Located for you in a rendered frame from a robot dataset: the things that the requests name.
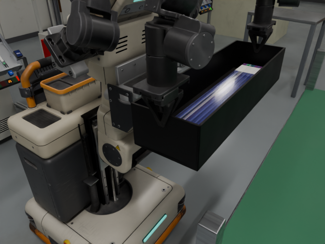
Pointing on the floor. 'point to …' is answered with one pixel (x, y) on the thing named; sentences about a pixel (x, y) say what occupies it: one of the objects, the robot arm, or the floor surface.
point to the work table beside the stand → (293, 14)
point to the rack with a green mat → (283, 183)
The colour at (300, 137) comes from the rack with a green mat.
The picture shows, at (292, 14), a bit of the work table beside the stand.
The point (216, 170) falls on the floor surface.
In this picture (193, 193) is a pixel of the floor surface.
